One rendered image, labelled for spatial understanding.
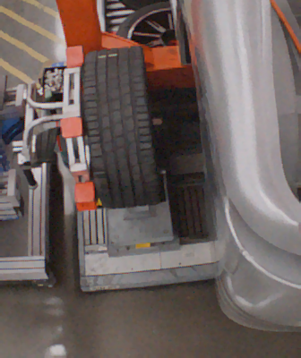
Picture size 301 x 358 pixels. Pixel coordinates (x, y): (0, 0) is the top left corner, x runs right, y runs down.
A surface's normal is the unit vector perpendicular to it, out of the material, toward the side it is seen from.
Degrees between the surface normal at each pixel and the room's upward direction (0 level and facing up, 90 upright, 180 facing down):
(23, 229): 0
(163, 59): 0
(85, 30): 90
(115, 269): 0
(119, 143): 49
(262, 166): 19
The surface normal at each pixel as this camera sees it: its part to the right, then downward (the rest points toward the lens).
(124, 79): -0.07, -0.47
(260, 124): -0.33, -0.33
